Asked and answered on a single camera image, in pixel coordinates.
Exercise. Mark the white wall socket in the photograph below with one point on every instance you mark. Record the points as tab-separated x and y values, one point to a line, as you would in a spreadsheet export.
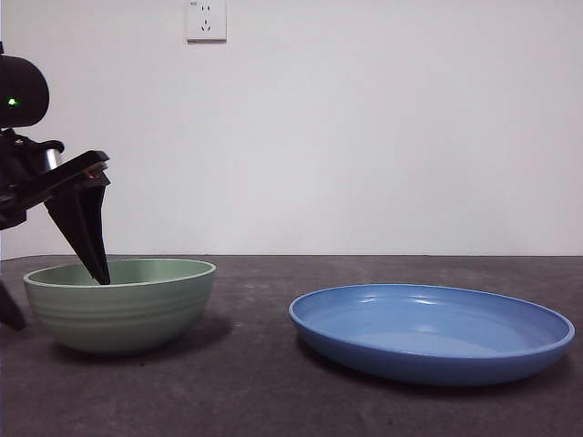
206	23

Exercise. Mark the blue round plate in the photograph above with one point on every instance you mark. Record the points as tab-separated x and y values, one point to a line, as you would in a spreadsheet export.
428	359

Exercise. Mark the green ribbed bowl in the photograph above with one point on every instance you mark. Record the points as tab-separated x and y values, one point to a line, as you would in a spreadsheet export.
118	318

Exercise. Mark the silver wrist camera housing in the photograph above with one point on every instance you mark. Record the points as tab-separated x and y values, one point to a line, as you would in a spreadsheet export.
52	157

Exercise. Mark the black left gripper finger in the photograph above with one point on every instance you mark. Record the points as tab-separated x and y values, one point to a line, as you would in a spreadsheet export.
84	227
11	305

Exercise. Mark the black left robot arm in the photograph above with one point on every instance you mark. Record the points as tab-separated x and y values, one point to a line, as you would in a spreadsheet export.
23	91

